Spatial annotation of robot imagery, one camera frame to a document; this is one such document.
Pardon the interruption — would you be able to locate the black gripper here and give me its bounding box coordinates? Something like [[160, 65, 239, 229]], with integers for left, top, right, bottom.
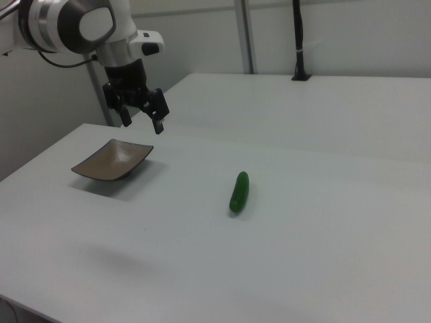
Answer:
[[102, 59, 170, 135]]

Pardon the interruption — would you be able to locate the green cucumber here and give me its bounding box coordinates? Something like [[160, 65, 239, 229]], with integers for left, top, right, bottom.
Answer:
[[229, 170, 251, 214]]

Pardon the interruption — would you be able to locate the brown square ceramic plate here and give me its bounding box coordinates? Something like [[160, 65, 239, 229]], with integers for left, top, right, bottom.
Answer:
[[70, 139, 154, 182]]

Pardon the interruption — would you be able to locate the black pole with base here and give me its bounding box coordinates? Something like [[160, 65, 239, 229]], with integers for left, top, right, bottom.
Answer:
[[291, 0, 312, 82]]

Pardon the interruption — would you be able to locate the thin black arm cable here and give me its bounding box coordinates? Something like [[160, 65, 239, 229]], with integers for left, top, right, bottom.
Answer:
[[36, 49, 99, 67]]

